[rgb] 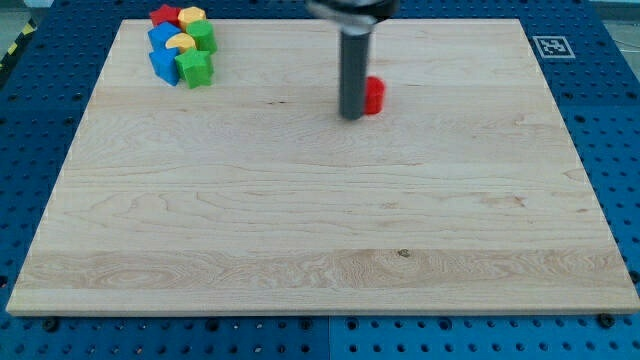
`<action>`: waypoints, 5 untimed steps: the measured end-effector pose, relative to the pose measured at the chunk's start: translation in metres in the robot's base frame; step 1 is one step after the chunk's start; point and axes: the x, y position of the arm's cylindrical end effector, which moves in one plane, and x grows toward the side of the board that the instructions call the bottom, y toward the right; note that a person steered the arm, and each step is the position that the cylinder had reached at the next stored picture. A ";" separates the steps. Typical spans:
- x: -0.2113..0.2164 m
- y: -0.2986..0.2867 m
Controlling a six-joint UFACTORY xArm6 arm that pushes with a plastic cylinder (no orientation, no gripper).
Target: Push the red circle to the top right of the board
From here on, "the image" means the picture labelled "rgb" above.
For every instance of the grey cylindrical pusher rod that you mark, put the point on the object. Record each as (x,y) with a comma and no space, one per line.
(354,54)

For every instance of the yellow hexagon block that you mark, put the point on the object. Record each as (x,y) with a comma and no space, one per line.
(189,15)

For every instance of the green cylinder block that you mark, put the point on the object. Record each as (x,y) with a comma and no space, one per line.
(202,31)

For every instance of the yellow crescent block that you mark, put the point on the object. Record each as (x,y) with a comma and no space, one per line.
(181,41)

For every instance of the black bolt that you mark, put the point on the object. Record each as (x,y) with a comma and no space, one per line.
(606,320)
(50,324)

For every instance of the wooden board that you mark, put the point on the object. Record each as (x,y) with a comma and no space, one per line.
(251,196)

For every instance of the blue cube block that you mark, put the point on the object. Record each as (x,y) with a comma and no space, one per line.
(160,34)

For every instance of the white fiducial marker tag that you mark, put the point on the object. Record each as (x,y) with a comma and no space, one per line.
(553,47)

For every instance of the red circle block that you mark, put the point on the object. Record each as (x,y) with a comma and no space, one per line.
(374,95)

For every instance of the blue pentagon block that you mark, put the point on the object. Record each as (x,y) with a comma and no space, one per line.
(164,65)

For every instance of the red star block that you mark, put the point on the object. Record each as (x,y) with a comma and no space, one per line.
(165,14)

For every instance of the black bolt right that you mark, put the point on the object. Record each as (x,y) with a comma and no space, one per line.
(606,320)

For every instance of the black bolt left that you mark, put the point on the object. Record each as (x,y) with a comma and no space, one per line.
(50,324)

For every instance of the green star block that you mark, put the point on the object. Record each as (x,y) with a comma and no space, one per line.
(195,67)

